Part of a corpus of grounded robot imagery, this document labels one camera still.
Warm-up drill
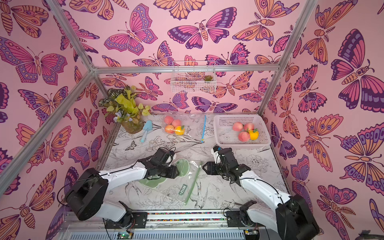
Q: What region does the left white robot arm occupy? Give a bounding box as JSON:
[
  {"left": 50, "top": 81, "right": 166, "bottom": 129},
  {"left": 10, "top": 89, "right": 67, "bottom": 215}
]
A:
[{"left": 65, "top": 148, "right": 180, "bottom": 228}]

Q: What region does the yellow bell pepper toy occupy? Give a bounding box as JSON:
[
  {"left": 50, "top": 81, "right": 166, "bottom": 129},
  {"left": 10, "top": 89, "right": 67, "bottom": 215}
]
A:
[{"left": 248, "top": 129, "right": 260, "bottom": 141}]

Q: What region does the white wire wall basket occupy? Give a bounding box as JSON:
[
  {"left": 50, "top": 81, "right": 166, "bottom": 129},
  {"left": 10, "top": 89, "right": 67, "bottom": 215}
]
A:
[{"left": 169, "top": 60, "right": 217, "bottom": 94}]

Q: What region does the white plastic basket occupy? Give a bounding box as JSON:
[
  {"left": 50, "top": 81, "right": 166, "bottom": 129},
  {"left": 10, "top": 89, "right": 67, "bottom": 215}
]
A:
[{"left": 214, "top": 114, "right": 271, "bottom": 150}]

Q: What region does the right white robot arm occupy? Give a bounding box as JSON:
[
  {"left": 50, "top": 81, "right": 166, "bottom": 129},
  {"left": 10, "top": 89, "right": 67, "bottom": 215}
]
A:
[{"left": 203, "top": 146, "right": 320, "bottom": 240}]

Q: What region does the aluminium frame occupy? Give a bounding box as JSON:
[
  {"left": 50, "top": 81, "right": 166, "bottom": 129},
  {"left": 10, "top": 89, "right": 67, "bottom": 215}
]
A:
[{"left": 0, "top": 0, "right": 319, "bottom": 240}]

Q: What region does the green printed zip bag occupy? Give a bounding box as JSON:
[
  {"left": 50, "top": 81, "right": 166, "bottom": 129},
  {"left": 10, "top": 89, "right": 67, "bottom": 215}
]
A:
[{"left": 139, "top": 158, "right": 203, "bottom": 205}]

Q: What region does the clear blue-zipper zip bag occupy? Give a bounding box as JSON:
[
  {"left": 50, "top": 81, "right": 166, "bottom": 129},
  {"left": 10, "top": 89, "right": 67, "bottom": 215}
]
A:
[{"left": 162, "top": 113, "right": 207, "bottom": 143}]

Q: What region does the potted green plant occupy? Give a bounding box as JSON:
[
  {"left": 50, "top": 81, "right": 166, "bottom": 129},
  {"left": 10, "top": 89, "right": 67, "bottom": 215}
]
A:
[{"left": 99, "top": 86, "right": 151, "bottom": 134}]

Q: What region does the small succulent in wire basket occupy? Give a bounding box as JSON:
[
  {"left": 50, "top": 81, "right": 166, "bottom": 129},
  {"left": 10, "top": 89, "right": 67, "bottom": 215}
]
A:
[{"left": 204, "top": 75, "right": 214, "bottom": 82}]

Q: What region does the yellow-orange peach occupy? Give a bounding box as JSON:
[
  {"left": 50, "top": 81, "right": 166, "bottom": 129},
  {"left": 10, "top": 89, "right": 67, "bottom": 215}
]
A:
[{"left": 175, "top": 126, "right": 185, "bottom": 136}]

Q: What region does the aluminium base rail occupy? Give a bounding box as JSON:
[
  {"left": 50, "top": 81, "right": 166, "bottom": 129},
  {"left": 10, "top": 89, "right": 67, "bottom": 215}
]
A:
[{"left": 56, "top": 208, "right": 319, "bottom": 240}]

